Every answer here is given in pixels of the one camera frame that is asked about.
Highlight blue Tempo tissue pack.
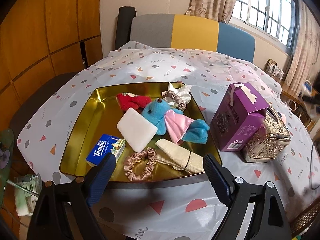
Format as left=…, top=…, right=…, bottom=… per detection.
left=86, top=134, right=125, bottom=166

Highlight cream mesh cloth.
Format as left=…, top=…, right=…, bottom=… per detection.
left=155, top=139, right=204, bottom=174

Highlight pink satin scrunchie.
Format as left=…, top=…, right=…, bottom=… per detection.
left=123, top=147, right=157, bottom=183

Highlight white foam sponge block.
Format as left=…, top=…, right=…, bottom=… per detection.
left=117, top=108, right=158, bottom=152

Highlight ornate silver tissue box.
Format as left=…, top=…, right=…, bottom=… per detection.
left=242, top=106, right=291, bottom=163

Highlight purple cardboard box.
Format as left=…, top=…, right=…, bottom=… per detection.
left=210, top=82, right=269, bottom=152

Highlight gold metal tray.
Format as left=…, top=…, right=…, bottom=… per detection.
left=59, top=82, right=222, bottom=184

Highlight blue plush bear pink dress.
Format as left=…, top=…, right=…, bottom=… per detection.
left=142, top=98, right=209, bottom=144

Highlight red plush strawberry toy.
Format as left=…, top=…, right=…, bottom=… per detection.
left=116, top=93, right=151, bottom=111

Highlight wooden side shelf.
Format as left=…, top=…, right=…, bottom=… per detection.
left=268, top=73, right=319, bottom=139

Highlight wooden wardrobe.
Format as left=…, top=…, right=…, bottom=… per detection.
left=1, top=0, right=103, bottom=129

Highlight grey yellow blue sofa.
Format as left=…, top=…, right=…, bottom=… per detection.
left=130, top=14, right=255, bottom=62

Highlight barred window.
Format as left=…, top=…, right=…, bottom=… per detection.
left=230, top=0, right=299, bottom=55

